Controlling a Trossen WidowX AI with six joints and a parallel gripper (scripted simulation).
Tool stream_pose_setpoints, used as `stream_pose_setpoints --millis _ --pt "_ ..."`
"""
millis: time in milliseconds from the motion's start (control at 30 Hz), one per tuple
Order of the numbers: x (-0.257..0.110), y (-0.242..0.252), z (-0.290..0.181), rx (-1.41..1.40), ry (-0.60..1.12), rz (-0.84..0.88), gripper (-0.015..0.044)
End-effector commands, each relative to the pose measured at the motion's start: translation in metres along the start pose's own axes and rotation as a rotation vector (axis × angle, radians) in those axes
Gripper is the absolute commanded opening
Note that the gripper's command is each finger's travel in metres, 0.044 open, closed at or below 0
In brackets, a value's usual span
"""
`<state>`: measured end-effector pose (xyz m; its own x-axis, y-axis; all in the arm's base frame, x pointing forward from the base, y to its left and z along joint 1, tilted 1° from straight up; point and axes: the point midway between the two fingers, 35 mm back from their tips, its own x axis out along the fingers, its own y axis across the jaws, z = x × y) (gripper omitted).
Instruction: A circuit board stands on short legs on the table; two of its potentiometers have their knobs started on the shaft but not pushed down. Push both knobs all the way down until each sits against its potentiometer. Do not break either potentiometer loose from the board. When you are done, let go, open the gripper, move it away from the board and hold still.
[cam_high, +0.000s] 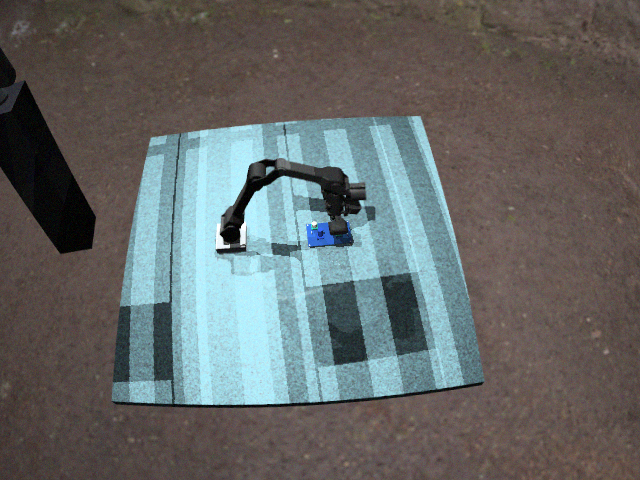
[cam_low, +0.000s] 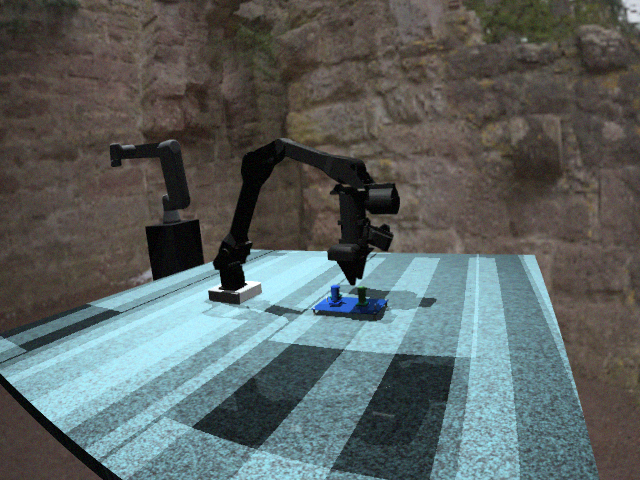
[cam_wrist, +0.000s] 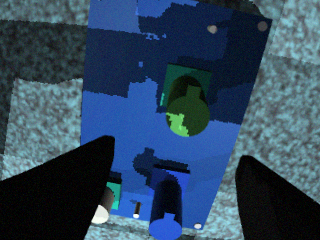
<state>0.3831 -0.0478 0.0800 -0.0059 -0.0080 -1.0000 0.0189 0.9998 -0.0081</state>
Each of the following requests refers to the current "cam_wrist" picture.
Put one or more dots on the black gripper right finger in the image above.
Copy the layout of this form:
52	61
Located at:
270	208

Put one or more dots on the blue circuit board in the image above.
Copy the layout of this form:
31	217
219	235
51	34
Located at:
189	129

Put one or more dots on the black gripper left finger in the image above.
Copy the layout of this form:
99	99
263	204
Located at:
57	200

